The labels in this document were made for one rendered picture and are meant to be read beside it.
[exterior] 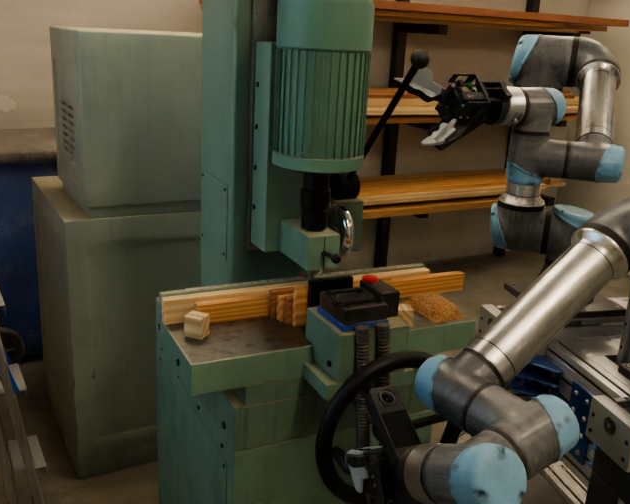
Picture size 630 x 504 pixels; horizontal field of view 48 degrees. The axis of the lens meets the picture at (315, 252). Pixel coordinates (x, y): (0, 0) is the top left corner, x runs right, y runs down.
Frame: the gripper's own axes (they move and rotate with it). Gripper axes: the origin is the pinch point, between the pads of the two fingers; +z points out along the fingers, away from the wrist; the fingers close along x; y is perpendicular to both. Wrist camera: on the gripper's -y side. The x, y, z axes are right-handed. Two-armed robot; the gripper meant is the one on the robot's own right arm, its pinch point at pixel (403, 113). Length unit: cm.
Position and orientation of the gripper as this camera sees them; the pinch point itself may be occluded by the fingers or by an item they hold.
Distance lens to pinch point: 134.8
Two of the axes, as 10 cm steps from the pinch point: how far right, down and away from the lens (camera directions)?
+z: -9.0, 0.8, -4.3
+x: 2.8, 8.6, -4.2
